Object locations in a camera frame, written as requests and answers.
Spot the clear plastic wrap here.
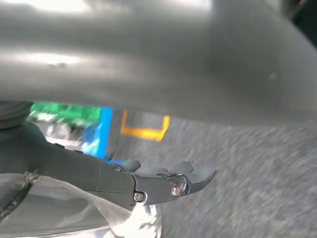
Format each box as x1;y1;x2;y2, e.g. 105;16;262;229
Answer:
0;172;162;238

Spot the green plastic crate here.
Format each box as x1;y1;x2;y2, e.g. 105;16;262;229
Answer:
29;102;103;128

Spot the yellow tape floor square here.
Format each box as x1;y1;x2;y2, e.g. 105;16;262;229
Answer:
120;110;171;143

